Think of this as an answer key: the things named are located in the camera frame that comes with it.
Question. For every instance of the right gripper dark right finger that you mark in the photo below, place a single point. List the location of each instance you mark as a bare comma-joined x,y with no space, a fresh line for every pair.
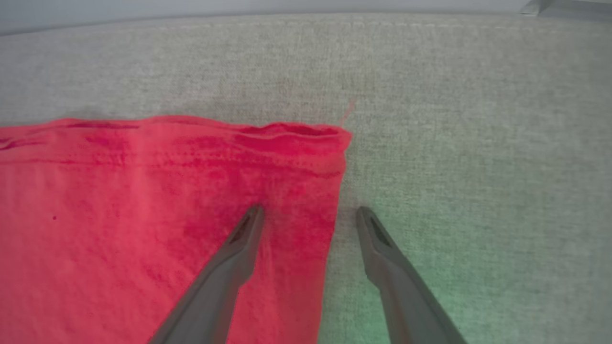
406,306

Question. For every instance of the red garment with white stripes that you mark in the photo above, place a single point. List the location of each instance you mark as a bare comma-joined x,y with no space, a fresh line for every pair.
119,229

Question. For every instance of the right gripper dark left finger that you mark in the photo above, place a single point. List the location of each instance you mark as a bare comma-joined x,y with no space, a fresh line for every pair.
210,306

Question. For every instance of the grey fabric sofa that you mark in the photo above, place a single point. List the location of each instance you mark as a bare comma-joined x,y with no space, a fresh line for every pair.
478,143

